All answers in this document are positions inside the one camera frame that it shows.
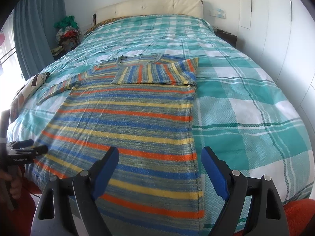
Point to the patchwork print pillow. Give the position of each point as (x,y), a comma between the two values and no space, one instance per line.
(27,88)

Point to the blue-grey curtain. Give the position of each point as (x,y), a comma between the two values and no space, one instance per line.
(37,29)

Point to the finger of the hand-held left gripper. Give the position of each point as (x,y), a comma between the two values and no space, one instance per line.
(37,150)
(24,143)

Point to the pile of colourful clothes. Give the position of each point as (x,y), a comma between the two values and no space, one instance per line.
(67,32)

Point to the striped knit sweater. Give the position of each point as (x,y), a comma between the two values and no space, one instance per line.
(123,118)

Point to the person's left hand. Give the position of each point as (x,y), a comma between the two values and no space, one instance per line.
(15,184)

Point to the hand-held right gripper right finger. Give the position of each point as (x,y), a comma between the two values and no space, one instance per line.
(216,174)

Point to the white wardrobe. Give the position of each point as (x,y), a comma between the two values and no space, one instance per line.
(283,41)

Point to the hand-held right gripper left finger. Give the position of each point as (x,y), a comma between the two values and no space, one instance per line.
(105,174)

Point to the dark nightstand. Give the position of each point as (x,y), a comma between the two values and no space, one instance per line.
(228,38)

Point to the cream padded headboard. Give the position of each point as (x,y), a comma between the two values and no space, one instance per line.
(147,7)

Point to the white wall socket plate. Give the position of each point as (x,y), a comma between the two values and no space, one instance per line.
(217,13)

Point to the teal checkered bed blanket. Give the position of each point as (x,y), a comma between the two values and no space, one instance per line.
(246,103)

